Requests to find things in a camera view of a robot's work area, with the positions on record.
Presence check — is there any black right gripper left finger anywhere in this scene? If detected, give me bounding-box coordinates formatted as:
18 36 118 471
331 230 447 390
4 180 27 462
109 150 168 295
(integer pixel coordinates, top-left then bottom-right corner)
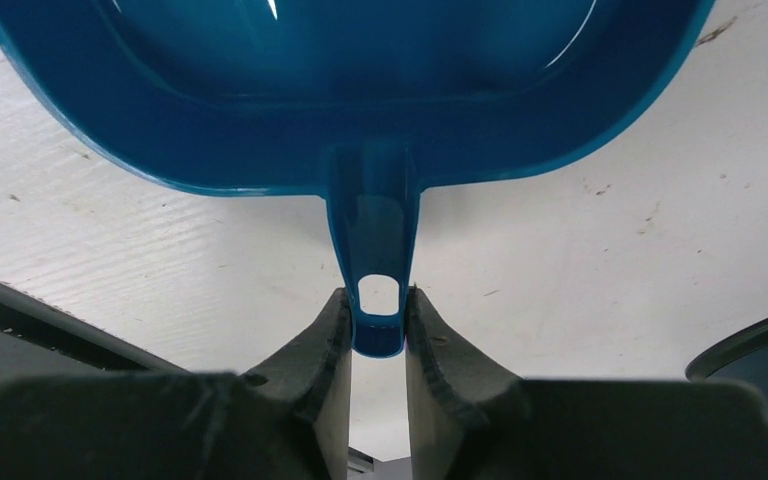
0 288 352 479

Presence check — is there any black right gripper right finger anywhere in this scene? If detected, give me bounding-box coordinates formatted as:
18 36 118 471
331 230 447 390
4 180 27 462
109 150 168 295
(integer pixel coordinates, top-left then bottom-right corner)
405 288 768 479

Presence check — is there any blue plastic dustpan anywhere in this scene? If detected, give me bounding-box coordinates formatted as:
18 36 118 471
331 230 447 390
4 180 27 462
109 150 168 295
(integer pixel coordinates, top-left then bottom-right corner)
0 1 713 358

